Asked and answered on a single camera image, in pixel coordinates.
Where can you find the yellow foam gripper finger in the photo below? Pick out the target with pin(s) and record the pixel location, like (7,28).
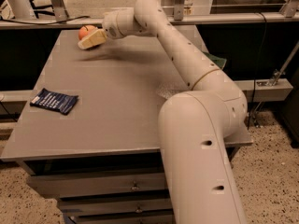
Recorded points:
(96,38)

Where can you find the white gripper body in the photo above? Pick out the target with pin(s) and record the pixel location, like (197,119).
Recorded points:
(109,24)

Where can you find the red orange apple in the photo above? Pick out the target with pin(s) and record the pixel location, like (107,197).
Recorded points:
(85,30)

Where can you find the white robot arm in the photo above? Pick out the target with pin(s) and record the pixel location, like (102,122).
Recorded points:
(192,124)

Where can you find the dark blue snack packet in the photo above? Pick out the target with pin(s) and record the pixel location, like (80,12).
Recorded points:
(54,101)

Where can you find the grey drawer cabinet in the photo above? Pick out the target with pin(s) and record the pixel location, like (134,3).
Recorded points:
(121,88)

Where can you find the green yellow sponge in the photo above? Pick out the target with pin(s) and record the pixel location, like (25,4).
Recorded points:
(213,60)

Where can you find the top grey drawer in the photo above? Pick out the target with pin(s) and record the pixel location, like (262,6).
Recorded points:
(97,183)

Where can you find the grey drawer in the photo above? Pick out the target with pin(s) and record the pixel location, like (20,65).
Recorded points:
(155,217)
(97,183)
(133,203)

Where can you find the middle grey drawer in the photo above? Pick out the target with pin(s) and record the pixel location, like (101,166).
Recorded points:
(133,203)

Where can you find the bottom grey drawer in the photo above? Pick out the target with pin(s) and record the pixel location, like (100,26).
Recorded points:
(155,217)

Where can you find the grey metal rail frame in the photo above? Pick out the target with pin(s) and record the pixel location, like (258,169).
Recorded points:
(146,20)

